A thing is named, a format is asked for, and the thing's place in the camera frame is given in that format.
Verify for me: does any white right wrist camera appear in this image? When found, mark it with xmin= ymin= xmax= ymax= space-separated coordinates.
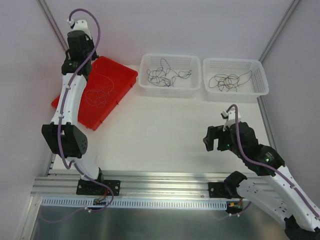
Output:
xmin=221 ymin=109 xmax=241 ymax=132

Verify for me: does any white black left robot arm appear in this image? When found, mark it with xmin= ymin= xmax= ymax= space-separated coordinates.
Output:
xmin=41 ymin=30 xmax=105 ymax=195

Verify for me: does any white basket right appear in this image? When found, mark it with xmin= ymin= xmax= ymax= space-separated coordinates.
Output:
xmin=202 ymin=58 xmax=269 ymax=103

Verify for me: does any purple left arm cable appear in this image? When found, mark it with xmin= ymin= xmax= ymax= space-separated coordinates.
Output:
xmin=57 ymin=8 xmax=115 ymax=198

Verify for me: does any red plastic tray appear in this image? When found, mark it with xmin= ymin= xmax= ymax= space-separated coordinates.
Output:
xmin=50 ymin=56 xmax=138 ymax=131

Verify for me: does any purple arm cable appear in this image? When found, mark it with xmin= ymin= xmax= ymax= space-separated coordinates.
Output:
xmin=57 ymin=8 xmax=115 ymax=198
xmin=226 ymin=104 xmax=320 ymax=220

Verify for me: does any white basket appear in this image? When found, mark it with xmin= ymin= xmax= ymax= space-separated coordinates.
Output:
xmin=202 ymin=58 xmax=269 ymax=103
xmin=138 ymin=53 xmax=202 ymax=98

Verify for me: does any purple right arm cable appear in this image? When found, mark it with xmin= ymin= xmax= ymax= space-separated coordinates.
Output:
xmin=226 ymin=104 xmax=320 ymax=220

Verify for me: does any white basket middle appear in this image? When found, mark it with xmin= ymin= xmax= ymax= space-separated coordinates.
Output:
xmin=138 ymin=53 xmax=202 ymax=98

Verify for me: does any white slotted cable duct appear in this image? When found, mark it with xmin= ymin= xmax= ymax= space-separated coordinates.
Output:
xmin=41 ymin=197 xmax=227 ymax=211

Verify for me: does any dark purple wire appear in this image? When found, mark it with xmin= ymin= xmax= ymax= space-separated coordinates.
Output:
xmin=172 ymin=69 xmax=193 ymax=79
xmin=149 ymin=66 xmax=177 ymax=88
xmin=146 ymin=56 xmax=173 ymax=88

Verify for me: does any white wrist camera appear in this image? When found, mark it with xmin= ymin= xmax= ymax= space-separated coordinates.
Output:
xmin=221 ymin=109 xmax=241 ymax=132
xmin=67 ymin=19 xmax=92 ymax=39

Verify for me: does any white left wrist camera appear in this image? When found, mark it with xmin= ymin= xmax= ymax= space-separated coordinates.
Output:
xmin=67 ymin=19 xmax=92 ymax=39

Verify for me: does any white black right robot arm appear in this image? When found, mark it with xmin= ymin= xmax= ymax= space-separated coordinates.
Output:
xmin=203 ymin=122 xmax=320 ymax=240

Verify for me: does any aluminium rail base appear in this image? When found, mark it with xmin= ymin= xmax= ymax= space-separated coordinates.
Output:
xmin=30 ymin=169 xmax=228 ymax=200

